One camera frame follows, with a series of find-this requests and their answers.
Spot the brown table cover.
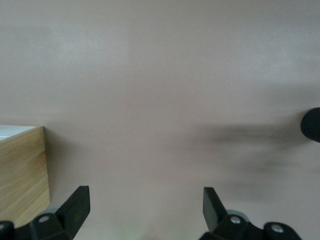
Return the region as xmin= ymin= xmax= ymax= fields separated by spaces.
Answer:
xmin=0 ymin=0 xmax=320 ymax=240

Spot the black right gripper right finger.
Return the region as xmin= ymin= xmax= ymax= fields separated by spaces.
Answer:
xmin=198 ymin=187 xmax=301 ymax=240

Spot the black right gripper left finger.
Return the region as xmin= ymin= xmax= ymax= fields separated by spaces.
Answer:
xmin=0 ymin=185 xmax=90 ymax=240

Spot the black cylinder object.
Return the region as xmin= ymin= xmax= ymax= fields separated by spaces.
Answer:
xmin=300 ymin=107 xmax=320 ymax=144

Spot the wooden drawer cabinet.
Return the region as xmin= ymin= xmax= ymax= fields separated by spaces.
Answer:
xmin=0 ymin=126 xmax=51 ymax=229

